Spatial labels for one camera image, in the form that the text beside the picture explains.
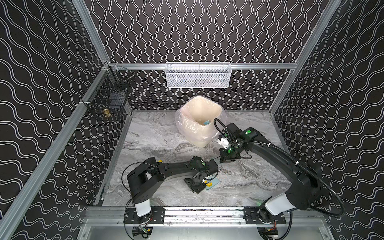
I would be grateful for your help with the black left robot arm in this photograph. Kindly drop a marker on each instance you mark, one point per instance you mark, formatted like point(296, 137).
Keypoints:
point(149, 175)

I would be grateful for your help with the aluminium corner frame post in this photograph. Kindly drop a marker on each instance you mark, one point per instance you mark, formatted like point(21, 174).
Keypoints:
point(91, 29)

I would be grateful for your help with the aluminium frame bar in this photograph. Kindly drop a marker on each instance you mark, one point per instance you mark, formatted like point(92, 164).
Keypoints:
point(234, 66)
point(20, 206)

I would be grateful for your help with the aluminium right frame post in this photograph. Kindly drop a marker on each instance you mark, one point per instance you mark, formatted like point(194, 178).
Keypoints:
point(315, 35)

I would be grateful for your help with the aluminium left frame bar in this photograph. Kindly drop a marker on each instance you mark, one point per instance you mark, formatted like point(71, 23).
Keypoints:
point(20, 206)

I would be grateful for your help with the light teal plastic dustpan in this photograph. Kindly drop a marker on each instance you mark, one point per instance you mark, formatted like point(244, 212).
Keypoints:
point(212, 179)

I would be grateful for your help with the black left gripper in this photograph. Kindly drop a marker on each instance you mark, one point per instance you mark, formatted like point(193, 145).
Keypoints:
point(195, 182)

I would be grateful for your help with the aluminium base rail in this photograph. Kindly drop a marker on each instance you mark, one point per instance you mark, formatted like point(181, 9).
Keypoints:
point(183, 217)

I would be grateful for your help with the cream plastic waste bin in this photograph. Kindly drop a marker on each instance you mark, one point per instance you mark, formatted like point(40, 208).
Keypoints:
point(201, 120)

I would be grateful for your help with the aluminium rear frame bar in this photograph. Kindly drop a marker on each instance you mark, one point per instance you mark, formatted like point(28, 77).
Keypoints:
point(234, 66)

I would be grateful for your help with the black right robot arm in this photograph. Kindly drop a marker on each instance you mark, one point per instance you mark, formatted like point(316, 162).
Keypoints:
point(304, 188)

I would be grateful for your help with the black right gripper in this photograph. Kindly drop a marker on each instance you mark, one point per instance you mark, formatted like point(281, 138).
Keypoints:
point(226, 156)

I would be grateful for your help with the black wire basket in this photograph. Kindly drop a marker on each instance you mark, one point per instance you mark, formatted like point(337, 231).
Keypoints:
point(107, 102)

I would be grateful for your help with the clear plastic bin liner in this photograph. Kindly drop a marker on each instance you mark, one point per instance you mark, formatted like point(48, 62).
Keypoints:
point(189, 126)

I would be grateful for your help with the white wire mesh basket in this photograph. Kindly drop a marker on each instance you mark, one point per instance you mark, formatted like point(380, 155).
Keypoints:
point(204, 75)

